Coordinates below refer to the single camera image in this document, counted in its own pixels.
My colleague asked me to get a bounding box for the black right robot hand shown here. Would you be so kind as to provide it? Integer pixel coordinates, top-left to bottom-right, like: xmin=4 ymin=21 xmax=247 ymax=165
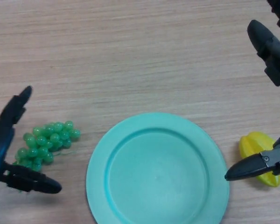
xmin=224 ymin=0 xmax=280 ymax=182

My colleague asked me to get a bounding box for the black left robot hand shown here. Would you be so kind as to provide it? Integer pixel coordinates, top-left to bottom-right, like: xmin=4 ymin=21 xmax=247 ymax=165
xmin=0 ymin=85 xmax=63 ymax=194

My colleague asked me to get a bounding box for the green round plate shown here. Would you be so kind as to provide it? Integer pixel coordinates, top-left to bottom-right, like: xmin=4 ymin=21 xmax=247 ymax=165
xmin=85 ymin=112 xmax=230 ymax=224

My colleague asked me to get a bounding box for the yellow starfruit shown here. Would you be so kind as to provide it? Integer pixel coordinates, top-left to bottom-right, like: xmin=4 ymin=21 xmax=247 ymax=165
xmin=238 ymin=132 xmax=280 ymax=187

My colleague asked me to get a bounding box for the green grape bunch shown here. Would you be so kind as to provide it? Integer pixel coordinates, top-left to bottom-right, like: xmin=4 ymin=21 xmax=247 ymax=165
xmin=13 ymin=120 xmax=82 ymax=193

